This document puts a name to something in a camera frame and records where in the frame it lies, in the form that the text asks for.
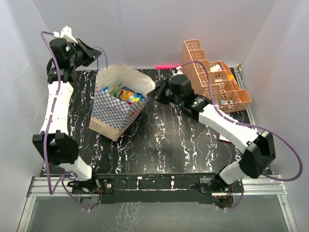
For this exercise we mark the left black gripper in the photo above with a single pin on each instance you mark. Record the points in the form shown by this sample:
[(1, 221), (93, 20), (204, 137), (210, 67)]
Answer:
[(93, 52)]

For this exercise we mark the green yellow snack bag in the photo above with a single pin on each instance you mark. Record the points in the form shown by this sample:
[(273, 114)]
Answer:
[(114, 92)]

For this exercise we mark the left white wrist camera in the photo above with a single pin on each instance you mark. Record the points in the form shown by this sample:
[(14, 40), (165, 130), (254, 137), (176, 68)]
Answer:
[(66, 33)]

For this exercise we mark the small red white box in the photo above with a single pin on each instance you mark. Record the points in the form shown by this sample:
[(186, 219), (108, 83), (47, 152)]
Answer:
[(223, 139)]

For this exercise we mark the aluminium base frame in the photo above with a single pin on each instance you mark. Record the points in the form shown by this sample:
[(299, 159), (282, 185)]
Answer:
[(148, 176)]

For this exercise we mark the blue checkered paper bag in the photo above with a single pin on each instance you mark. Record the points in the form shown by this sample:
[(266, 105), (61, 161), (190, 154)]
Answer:
[(110, 116)]

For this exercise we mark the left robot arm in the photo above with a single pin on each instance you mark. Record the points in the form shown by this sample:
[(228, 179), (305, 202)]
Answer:
[(53, 142)]

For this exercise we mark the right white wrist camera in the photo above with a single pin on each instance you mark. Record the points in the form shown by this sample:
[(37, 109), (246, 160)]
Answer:
[(177, 70)]

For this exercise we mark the orange plastic file organizer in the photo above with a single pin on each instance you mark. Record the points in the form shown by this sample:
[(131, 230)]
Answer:
[(213, 79)]

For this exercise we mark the pink tape strip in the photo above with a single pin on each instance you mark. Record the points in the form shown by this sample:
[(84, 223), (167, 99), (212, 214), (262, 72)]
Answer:
[(165, 67)]

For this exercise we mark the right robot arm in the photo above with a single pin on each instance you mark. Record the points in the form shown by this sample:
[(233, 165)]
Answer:
[(257, 148)]

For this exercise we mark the colourful candy packet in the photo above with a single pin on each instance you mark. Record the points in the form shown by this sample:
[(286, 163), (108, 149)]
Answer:
[(129, 96)]

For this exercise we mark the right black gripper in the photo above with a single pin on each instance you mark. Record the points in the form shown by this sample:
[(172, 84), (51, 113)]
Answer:
[(158, 92)]

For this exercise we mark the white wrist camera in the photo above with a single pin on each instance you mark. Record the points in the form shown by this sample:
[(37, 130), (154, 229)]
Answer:
[(177, 70), (66, 33)]

